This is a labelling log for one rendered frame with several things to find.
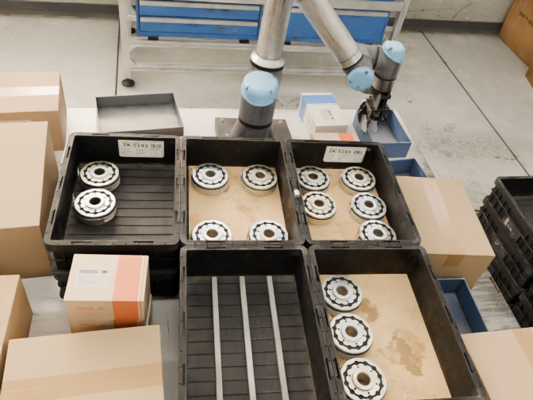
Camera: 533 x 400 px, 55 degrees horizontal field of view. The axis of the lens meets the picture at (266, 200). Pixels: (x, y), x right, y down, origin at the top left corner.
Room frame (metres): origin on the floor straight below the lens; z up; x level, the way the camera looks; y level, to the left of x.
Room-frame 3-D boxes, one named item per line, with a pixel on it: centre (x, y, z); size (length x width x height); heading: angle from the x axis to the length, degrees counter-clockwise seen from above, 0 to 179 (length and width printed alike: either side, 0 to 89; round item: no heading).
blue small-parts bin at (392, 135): (1.59, -0.38, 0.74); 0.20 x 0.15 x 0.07; 18
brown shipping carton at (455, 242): (1.08, -0.50, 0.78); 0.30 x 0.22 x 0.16; 11
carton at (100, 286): (0.62, 0.30, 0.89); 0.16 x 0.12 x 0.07; 102
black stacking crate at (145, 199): (0.90, 0.37, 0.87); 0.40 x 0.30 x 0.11; 14
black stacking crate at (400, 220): (1.04, -0.21, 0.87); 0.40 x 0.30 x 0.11; 14
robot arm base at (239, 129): (1.39, 0.09, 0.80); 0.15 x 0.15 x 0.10
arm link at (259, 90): (1.41, 0.09, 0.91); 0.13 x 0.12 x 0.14; 0
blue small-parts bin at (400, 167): (1.32, -0.42, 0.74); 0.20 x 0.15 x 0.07; 113
